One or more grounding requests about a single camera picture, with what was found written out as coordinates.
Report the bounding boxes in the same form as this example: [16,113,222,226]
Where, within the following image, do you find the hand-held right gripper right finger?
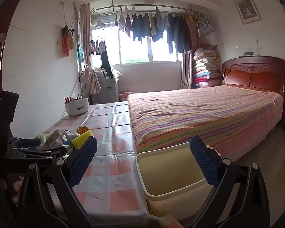
[189,135,270,228]

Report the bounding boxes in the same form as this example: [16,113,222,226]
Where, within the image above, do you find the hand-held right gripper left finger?
[17,136,98,228]

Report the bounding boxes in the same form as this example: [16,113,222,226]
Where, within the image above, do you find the row of hanging clothes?
[115,5,215,54]

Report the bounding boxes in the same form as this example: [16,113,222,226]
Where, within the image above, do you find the wooden headboard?
[221,56,285,126]

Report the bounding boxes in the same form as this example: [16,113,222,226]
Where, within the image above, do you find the dark wooden door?
[0,0,32,133]

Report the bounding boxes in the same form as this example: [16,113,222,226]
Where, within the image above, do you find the framed wall picture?
[234,0,262,25]

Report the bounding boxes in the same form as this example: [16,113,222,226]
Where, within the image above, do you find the cream plastic bin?
[135,141,222,221]

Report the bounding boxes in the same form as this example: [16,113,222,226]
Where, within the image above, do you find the white round pot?
[64,98,89,117]

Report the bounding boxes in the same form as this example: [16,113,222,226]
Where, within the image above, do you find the cream cloth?
[94,66,122,79]

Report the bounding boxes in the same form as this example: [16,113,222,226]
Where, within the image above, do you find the metal clothes rail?
[95,3,202,13]

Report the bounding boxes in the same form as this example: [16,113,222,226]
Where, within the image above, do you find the pink stool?
[119,91,133,101]

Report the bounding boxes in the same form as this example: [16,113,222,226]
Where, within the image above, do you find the bed with striped cover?
[127,85,284,164]

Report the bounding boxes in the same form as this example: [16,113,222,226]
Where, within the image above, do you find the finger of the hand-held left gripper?
[4,146,67,169]
[8,138,42,149]

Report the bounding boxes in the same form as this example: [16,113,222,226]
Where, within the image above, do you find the small clothes on peg hanger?
[90,37,107,55]

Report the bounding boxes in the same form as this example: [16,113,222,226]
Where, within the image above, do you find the stack of folded blankets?
[192,44,222,88]

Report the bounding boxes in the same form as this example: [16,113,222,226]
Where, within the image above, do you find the tied striped curtain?
[79,3,102,95]

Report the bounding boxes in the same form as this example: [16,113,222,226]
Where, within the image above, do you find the orange cloth on wall hook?
[62,25,76,57]

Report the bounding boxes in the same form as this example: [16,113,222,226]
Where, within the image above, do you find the grey white appliance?
[93,71,119,104]

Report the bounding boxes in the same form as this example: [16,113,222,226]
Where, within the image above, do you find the person's left hand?
[11,180,23,207]

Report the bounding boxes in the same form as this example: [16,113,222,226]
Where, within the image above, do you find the black hanging garment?
[100,49,114,79]

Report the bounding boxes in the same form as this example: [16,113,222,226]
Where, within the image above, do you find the hanging wire rack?
[90,7,112,25]

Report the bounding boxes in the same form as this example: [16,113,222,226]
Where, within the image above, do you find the bundle of red sticks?
[65,94,83,102]

